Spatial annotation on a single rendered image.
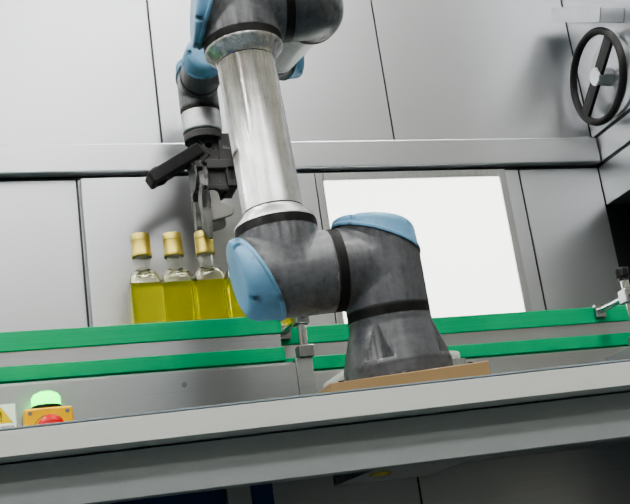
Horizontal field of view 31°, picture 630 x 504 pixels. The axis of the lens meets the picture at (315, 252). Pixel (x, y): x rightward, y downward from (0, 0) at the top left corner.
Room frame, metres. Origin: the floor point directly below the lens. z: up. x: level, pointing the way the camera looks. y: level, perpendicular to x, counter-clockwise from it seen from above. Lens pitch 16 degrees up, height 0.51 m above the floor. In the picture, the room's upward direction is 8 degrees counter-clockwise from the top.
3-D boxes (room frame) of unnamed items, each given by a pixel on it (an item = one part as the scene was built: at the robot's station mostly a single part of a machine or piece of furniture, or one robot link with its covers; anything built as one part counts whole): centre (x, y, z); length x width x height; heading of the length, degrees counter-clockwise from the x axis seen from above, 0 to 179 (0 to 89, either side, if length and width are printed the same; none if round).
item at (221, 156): (2.00, 0.17, 1.29); 0.09 x 0.08 x 0.12; 108
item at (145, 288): (1.96, 0.31, 0.99); 0.06 x 0.06 x 0.21; 18
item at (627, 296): (2.12, -0.56, 0.90); 0.17 x 0.05 x 0.23; 19
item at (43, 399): (1.71, 0.43, 0.84); 0.04 x 0.04 x 0.03
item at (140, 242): (1.96, 0.31, 1.14); 0.04 x 0.04 x 0.04
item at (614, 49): (2.32, -0.67, 1.49); 0.21 x 0.05 x 0.21; 19
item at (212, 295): (2.00, 0.20, 0.99); 0.06 x 0.06 x 0.21; 18
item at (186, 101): (2.00, 0.18, 1.45); 0.09 x 0.08 x 0.11; 14
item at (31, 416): (1.71, 0.43, 0.79); 0.07 x 0.07 x 0.07; 19
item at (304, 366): (1.93, 0.06, 0.85); 0.09 x 0.04 x 0.07; 19
